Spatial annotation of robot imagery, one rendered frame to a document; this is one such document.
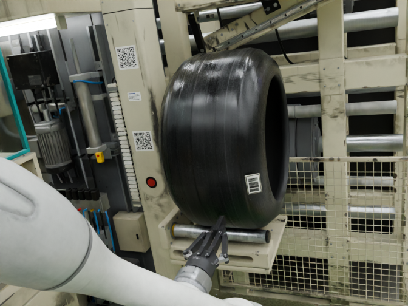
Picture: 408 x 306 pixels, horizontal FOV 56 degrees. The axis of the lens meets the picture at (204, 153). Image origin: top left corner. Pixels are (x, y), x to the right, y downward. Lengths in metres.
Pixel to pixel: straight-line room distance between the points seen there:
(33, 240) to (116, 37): 1.02
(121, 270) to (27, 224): 0.22
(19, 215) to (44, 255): 0.06
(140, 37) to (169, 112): 0.30
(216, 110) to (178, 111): 0.11
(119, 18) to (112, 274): 0.94
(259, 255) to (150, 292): 0.72
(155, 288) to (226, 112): 0.56
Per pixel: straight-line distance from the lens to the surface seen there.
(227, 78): 1.10
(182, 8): 1.53
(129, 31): 1.33
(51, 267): 0.45
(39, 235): 0.41
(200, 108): 1.08
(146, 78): 1.32
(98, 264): 0.52
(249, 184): 1.07
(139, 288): 0.62
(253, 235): 1.29
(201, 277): 0.95
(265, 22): 1.56
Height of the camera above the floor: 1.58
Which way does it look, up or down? 18 degrees down
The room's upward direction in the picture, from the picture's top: 8 degrees counter-clockwise
